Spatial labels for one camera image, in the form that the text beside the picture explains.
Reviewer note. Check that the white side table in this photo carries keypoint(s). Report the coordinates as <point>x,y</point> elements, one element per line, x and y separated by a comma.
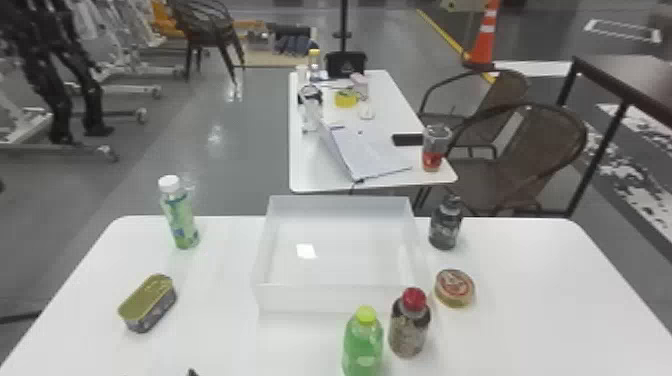
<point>320,162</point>

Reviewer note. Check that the white notebook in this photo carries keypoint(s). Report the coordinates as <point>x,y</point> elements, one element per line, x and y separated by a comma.
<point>362,149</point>

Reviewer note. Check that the clear box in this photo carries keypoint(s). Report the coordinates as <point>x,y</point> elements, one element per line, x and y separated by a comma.
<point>336,252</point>

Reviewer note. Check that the black phone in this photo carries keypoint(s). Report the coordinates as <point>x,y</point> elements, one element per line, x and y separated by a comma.
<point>407,139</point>

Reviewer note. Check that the yellow tape roll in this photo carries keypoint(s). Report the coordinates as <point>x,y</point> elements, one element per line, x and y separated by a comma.
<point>346,98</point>

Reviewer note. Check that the red cup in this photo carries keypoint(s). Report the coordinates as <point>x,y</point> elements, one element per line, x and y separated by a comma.
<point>434,149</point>

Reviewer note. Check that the dark grey bottle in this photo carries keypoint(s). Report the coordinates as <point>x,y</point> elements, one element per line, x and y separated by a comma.
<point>445,226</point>

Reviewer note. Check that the black bag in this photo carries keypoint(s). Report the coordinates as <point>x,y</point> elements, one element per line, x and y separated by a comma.
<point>345,64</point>

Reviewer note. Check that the clear bottle with yellow cap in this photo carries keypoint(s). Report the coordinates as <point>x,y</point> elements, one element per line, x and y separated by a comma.
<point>314,62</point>

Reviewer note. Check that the round red and gold can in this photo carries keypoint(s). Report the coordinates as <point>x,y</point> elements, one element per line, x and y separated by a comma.
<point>454,287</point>

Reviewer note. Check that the brown bottle with red cap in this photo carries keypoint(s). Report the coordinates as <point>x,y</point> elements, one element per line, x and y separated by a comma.
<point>409,325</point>

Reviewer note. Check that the green bottle with yellow cap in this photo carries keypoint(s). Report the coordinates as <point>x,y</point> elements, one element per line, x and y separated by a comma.
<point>362,344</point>

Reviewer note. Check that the green bottle with white cap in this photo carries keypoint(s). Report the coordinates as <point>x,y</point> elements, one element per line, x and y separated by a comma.
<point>179,215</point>

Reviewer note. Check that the brown wicker chair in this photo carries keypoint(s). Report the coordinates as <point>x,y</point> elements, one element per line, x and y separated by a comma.
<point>520,157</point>
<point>506,89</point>

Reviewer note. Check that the dark wicker chair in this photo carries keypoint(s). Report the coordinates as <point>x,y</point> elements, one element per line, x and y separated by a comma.
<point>207,26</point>

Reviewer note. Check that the orange traffic cone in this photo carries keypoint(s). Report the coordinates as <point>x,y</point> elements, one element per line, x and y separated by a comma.
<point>485,31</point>

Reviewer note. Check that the yellow rectangular can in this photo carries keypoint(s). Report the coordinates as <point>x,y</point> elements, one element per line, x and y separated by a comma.
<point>147,303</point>

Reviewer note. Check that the dark side table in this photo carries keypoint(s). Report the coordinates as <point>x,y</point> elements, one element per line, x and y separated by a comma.
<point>630,89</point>

